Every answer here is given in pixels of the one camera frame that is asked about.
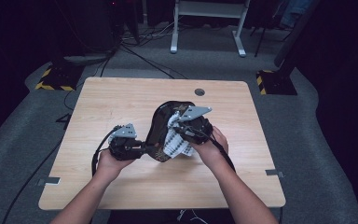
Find person's dark clothing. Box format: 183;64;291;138
106;209;236;224

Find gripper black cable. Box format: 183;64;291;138
90;125;123;177
180;124;236;173

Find floor cable bundle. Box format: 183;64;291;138
120;21;175;48

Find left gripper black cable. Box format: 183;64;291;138
90;125;123;177

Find person's right hand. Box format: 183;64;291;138
189;125;229;171

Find thin black stand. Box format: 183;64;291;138
250;24;269;59

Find black equipment cabinet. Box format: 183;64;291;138
54;0;124;59

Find black floor cable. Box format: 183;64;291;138
1;139;63;224
120;45;188;80

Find white metal desk frame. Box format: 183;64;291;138
170;0;252;58

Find yellow black striped base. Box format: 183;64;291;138
255;69;297;96
34;63;85;91

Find black floral tray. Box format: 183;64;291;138
145;100;200;163

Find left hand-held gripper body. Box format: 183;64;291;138
107;123;145;161

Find blue fabric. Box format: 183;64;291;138
281;0;315;29

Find person's left hand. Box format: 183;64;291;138
96;148;137;182

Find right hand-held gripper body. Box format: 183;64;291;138
178;105;214;146

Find white patterned cloth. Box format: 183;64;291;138
162;111;197;159

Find black slanted pole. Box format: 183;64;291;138
273;0;321;68

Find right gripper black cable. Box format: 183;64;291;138
180;124;236;173

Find grey tape piece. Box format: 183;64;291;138
265;168;284;178
36;176;61;187

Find white cord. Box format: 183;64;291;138
176;209;210;224

